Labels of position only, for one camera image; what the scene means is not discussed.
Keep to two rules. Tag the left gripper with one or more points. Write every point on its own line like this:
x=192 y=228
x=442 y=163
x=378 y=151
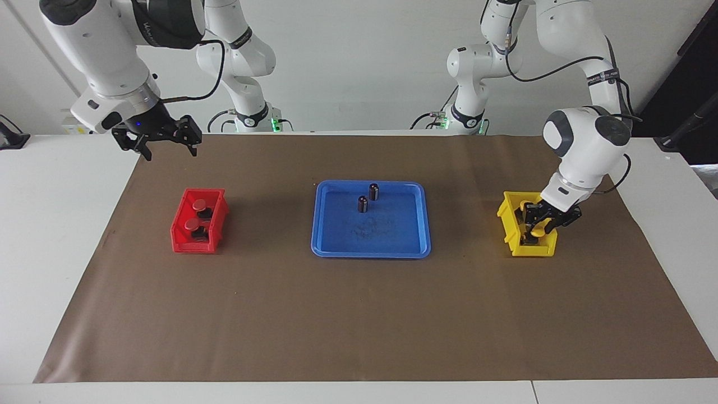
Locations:
x=564 y=216

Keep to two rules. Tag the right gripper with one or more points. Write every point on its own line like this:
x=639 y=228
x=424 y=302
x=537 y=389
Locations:
x=147 y=120

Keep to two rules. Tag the yellow push button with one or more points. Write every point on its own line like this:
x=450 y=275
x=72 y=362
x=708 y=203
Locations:
x=539 y=227

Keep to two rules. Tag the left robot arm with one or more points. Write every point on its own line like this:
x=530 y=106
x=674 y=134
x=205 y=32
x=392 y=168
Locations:
x=589 y=140

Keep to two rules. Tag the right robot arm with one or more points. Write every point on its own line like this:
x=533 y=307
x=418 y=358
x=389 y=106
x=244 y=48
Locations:
x=101 y=50

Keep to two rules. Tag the yellow plastic bin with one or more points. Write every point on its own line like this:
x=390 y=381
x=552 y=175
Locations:
x=507 y=219

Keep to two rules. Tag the red push button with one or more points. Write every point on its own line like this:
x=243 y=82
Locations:
x=201 y=206
x=193 y=225

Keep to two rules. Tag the red plastic bin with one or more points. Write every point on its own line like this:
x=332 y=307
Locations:
x=182 y=238

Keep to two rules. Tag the black stand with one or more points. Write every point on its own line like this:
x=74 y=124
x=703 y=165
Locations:
x=11 y=137
x=687 y=126

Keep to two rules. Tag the dark cylindrical button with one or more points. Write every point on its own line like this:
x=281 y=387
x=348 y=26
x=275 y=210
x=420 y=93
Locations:
x=373 y=192
x=363 y=204

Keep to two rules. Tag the blue plastic tray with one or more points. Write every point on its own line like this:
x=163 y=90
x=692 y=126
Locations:
x=370 y=235

